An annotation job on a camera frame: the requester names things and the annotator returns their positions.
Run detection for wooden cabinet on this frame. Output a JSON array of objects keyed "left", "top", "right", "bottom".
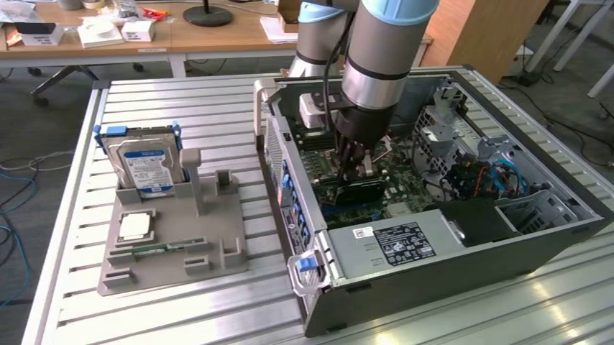
[{"left": 422, "top": 0, "right": 552, "bottom": 84}]

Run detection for white paper stack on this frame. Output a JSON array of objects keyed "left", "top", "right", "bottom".
[{"left": 261, "top": 16, "right": 299, "bottom": 44}]

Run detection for metal socket cover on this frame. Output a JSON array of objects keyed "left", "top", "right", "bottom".
[{"left": 373, "top": 131, "right": 402, "bottom": 172}]

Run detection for small white box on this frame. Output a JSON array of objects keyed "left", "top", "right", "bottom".
[{"left": 119, "top": 20, "right": 158, "bottom": 42}]

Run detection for black Nvidia graphics card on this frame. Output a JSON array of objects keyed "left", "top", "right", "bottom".
[{"left": 333, "top": 178, "right": 387, "bottom": 206}]

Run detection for black fan block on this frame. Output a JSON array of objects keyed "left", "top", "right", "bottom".
[{"left": 441, "top": 161, "right": 493, "bottom": 201}]

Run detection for perforated silver disk bay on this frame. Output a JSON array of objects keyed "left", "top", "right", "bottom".
[{"left": 411, "top": 103, "right": 482, "bottom": 160}]

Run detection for open black PC case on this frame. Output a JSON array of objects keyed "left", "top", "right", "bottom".
[{"left": 253, "top": 64, "right": 614, "bottom": 339}]

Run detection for green RAM stick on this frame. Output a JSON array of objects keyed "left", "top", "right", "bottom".
[{"left": 108, "top": 240, "right": 207, "bottom": 259}]

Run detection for blue floor cable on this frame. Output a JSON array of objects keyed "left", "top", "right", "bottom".
[{"left": 0, "top": 172, "right": 39, "bottom": 308}]

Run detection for black chair base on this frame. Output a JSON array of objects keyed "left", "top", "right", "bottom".
[{"left": 30, "top": 63, "right": 146, "bottom": 106}]

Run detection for cardboard box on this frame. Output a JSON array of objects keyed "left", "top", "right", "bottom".
[{"left": 278, "top": 0, "right": 303, "bottom": 26}]

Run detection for blue case latch tab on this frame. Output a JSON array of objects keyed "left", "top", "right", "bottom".
[{"left": 297, "top": 257, "right": 321, "bottom": 275}]

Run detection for black-topped white box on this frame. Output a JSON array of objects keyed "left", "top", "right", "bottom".
[{"left": 12, "top": 22, "right": 64, "bottom": 47}]

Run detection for white floor cable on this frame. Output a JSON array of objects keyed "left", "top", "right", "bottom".
[{"left": 0, "top": 150, "right": 76, "bottom": 172}]

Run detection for CPU socket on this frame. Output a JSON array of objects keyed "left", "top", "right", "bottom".
[{"left": 323, "top": 147, "right": 343, "bottom": 176}]

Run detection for blue wire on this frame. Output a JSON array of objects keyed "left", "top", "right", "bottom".
[{"left": 490, "top": 157, "right": 530, "bottom": 198}]

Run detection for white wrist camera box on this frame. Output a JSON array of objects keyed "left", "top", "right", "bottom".
[{"left": 298, "top": 92, "right": 343, "bottom": 129}]

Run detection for slotted silver disk bay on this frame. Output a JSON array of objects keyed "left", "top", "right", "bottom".
[{"left": 493, "top": 188, "right": 580, "bottom": 236}]

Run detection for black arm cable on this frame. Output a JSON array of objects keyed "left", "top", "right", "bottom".
[{"left": 321, "top": 17, "right": 357, "bottom": 133}]

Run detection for grey power supply unit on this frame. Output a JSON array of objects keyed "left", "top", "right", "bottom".
[{"left": 314, "top": 209, "right": 467, "bottom": 282}]

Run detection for wooden desk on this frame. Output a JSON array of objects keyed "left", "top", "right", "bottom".
[{"left": 0, "top": 0, "right": 435, "bottom": 69}]

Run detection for silver CPU chip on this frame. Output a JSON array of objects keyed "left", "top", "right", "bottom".
[{"left": 119, "top": 213, "right": 155, "bottom": 242}]

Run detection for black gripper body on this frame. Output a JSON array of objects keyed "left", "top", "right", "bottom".
[{"left": 333, "top": 106, "right": 397, "bottom": 150}]

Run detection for white metal table frame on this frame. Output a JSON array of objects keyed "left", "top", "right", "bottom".
[{"left": 525, "top": 0, "right": 614, "bottom": 100}]

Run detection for red wire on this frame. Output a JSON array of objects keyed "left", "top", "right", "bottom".
[{"left": 473, "top": 163, "right": 495, "bottom": 198}]

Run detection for white box with red dot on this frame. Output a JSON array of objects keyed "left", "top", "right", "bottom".
[{"left": 513, "top": 46, "right": 537, "bottom": 76}]

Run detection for black lamp base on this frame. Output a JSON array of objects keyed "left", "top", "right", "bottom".
[{"left": 182, "top": 0, "right": 235, "bottom": 28}]

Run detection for white box with round lid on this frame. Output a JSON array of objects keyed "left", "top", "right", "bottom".
[{"left": 76, "top": 19, "right": 126, "bottom": 50}]

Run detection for grey parts rack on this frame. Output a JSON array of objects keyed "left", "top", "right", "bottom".
[{"left": 98, "top": 147, "right": 251, "bottom": 298}]

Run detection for hard disk with blue carrier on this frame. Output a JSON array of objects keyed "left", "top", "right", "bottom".
[{"left": 92, "top": 124, "right": 188, "bottom": 199}]

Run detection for clear plastic bag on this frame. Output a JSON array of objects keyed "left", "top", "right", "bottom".
[{"left": 118, "top": 0, "right": 143, "bottom": 18}]

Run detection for green motherboard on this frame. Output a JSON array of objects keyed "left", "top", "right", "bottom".
[{"left": 287, "top": 125, "right": 443, "bottom": 231}]

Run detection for loose papers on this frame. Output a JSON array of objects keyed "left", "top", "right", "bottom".
[{"left": 0, "top": 6, "right": 39, "bottom": 24}]

